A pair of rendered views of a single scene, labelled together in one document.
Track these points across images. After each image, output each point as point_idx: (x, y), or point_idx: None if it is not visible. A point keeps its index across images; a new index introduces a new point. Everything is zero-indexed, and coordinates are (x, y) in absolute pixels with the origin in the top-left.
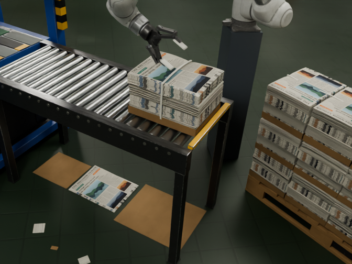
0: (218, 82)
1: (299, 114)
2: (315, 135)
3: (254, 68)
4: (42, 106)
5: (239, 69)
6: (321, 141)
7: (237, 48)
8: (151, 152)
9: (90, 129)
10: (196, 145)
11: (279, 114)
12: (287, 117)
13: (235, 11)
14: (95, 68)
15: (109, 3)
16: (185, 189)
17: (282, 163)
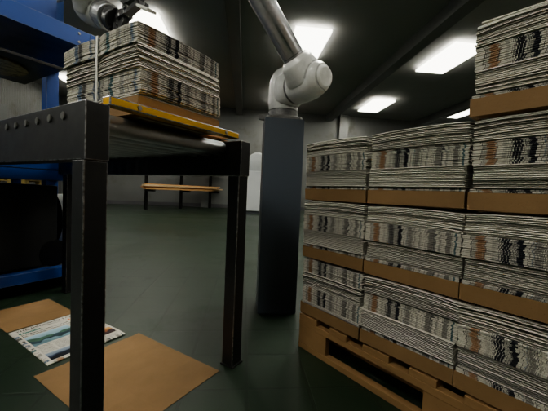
0: (206, 69)
1: (354, 160)
2: (385, 181)
3: (300, 168)
4: None
5: (280, 167)
6: (398, 186)
7: (274, 138)
8: (44, 136)
9: None
10: (125, 105)
11: (328, 178)
12: (338, 177)
13: (271, 99)
14: None
15: None
16: (95, 212)
17: (343, 264)
